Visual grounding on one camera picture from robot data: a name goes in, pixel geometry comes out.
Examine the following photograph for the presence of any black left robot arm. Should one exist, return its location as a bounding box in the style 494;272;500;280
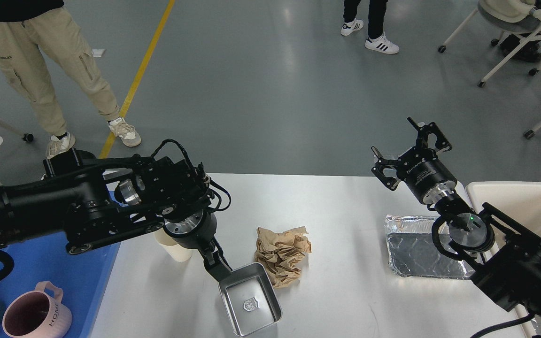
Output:
0;144;232;282

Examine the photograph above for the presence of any person in black trousers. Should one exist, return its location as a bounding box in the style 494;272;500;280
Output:
340;0;399;55

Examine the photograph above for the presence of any white office chair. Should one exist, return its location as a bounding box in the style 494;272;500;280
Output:
438;0;541;88

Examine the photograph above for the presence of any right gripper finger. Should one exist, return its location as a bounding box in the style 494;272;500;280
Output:
407;117;453;159
371;146;404;191

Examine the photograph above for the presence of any crumpled brown paper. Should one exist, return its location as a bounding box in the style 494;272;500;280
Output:
254;226;311;289

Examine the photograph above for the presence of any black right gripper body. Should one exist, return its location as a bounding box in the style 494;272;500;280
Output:
398;148;457;205

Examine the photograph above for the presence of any cream plastic bin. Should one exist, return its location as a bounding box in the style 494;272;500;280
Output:
465;182;541;237

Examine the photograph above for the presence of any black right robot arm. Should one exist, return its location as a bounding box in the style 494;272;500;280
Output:
371;117;541;338

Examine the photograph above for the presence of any pink mug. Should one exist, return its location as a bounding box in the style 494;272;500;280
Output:
2;282;73;338

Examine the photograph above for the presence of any blue plastic tray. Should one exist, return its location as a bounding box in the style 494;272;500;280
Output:
0;190;122;338

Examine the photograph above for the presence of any aluminium foil tray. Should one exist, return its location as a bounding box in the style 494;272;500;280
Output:
385;215;475;279

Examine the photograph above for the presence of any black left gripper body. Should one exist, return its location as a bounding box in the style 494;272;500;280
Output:
163;210;217;252

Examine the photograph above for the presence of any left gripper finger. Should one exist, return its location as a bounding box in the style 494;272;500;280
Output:
198;239;232;283

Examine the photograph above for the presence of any metal rectangular tin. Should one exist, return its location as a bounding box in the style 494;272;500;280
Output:
219;262;283;337

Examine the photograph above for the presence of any person in beige trousers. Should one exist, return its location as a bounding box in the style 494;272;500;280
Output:
0;0;141;159

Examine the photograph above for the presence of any cream paper cup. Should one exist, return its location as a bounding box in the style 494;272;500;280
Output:
153;228;193;262

